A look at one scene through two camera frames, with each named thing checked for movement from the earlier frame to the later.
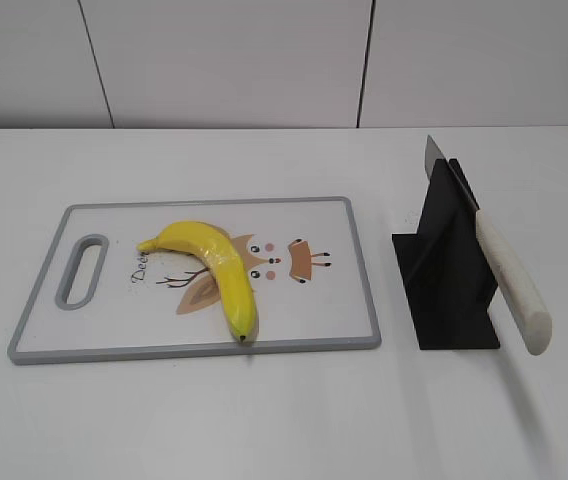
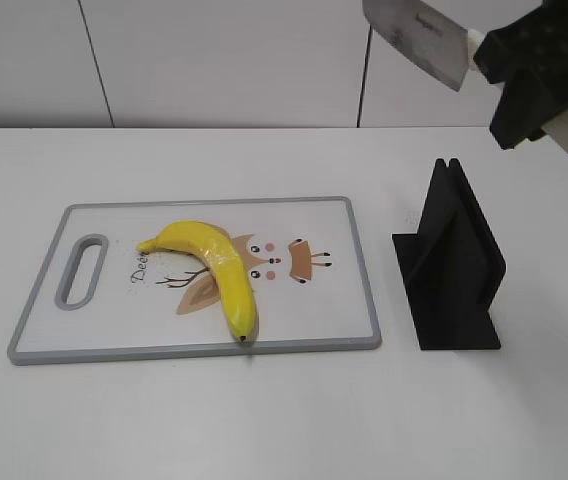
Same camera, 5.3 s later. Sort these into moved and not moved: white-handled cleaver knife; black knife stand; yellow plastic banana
Moved: white-handled cleaver knife
Not moved: yellow plastic banana; black knife stand
